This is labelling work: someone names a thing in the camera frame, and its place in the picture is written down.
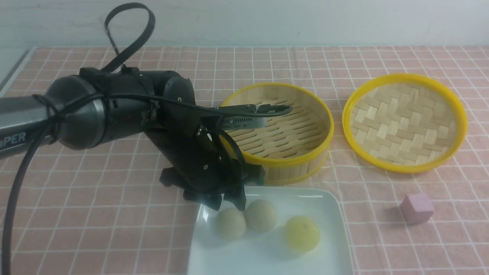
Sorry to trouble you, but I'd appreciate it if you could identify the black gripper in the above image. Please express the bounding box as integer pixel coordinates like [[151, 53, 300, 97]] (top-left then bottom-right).
[[145, 120, 266, 211]]

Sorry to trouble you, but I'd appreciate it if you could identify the white steamed bun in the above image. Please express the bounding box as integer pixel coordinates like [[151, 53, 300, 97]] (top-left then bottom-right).
[[244, 199, 279, 233], [215, 207, 247, 241]]

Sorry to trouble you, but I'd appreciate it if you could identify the yellow steamed bun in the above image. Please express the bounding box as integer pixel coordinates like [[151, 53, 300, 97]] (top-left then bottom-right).
[[284, 215, 321, 253]]

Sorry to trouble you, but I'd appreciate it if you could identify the yellow bamboo steamer lid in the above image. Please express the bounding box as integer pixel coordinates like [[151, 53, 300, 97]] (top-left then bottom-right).
[[342, 73, 468, 173]]

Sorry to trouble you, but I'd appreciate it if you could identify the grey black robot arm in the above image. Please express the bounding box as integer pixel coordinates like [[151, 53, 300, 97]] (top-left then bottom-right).
[[0, 68, 265, 210]]

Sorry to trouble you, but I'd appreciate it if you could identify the white square plate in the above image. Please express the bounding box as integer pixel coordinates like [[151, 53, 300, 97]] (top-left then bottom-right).
[[187, 186, 355, 275]]

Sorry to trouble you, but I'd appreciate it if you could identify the yellow bamboo steamer basket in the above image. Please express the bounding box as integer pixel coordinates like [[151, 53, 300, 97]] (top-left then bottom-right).
[[222, 83, 335, 186]]

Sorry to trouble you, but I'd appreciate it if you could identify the pink checkered tablecloth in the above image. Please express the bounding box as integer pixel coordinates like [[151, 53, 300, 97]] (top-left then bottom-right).
[[12, 46, 489, 275]]

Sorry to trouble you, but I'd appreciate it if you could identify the pink cube block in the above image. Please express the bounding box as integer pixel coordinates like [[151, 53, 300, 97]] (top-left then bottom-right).
[[400, 193, 434, 224]]

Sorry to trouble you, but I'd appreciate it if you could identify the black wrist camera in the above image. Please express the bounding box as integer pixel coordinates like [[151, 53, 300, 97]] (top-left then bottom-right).
[[213, 104, 293, 131]]

